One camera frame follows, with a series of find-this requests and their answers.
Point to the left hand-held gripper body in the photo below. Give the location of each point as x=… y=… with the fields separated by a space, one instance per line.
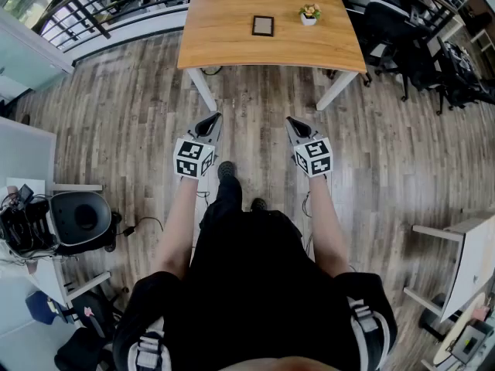
x=193 y=157

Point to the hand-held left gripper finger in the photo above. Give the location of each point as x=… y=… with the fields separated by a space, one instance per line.
x=210 y=128
x=203 y=126

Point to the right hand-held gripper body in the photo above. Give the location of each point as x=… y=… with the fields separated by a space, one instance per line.
x=315 y=157

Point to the black picture frame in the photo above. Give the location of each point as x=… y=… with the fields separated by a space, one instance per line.
x=263 y=26

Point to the person's left forearm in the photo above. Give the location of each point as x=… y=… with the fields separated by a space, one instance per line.
x=178 y=226

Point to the person's right forearm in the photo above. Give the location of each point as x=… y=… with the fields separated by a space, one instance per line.
x=326 y=226

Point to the person's left black shoe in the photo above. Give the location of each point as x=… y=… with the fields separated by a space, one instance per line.
x=226 y=169

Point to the person's black shoe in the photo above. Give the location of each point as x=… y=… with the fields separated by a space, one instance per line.
x=258 y=204
x=226 y=169

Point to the white table leg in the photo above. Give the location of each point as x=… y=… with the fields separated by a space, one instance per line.
x=334 y=89
x=203 y=89

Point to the person's right black shoe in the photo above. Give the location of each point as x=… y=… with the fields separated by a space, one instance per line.
x=258 y=204

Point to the orange flowers in white pot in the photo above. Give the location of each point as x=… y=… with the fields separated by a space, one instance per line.
x=309 y=14

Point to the grey shell office chair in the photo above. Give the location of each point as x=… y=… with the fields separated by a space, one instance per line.
x=83 y=216

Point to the black office chair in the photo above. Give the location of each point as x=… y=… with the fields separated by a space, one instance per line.
x=386 y=25
x=460 y=79

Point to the person's black clothing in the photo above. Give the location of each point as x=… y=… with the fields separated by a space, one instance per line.
x=263 y=284

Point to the white desk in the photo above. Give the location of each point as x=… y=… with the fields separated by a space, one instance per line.
x=23 y=149

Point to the black electronic equipment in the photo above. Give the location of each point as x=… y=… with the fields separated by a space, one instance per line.
x=23 y=226

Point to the white table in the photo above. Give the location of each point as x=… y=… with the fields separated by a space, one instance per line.
x=475 y=253

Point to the glass partition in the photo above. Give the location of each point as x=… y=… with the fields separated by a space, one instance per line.
x=27 y=56

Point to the person's face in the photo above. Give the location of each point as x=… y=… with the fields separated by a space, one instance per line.
x=278 y=365

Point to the blue chair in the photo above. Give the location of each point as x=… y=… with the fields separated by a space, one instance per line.
x=38 y=307

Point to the round beige table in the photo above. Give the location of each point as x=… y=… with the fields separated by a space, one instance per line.
x=470 y=309

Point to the black swivel chair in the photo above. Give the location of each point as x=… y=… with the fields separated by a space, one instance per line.
x=81 y=350

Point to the pink object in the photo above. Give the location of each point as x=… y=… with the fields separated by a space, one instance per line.
x=482 y=312

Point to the grey device with screen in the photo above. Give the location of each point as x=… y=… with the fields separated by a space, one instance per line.
x=468 y=344

